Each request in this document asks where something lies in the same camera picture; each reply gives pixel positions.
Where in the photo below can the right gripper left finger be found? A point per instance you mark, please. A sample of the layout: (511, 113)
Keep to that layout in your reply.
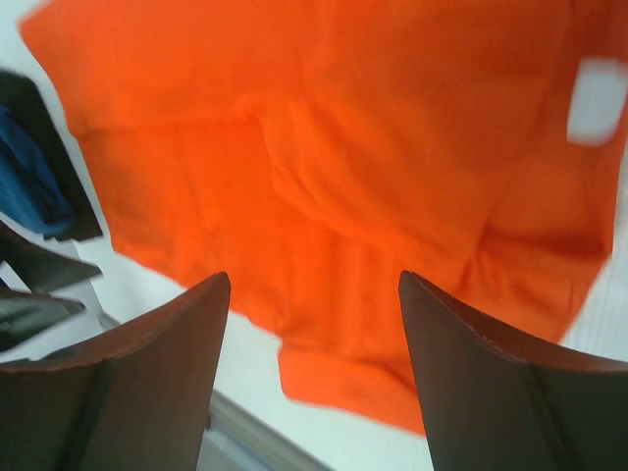
(133, 398)

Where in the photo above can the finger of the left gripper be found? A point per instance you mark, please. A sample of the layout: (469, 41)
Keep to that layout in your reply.
(42, 270)
(25, 315)

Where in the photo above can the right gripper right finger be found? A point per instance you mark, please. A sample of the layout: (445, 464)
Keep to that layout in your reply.
(495, 398)

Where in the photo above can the orange t shirt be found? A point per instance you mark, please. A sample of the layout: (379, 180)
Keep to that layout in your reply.
(315, 150)

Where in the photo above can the blue folded t shirt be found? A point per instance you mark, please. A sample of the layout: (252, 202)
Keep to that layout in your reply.
(30, 195)

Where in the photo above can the aluminium extrusion rail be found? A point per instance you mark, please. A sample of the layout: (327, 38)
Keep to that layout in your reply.
(235, 440)

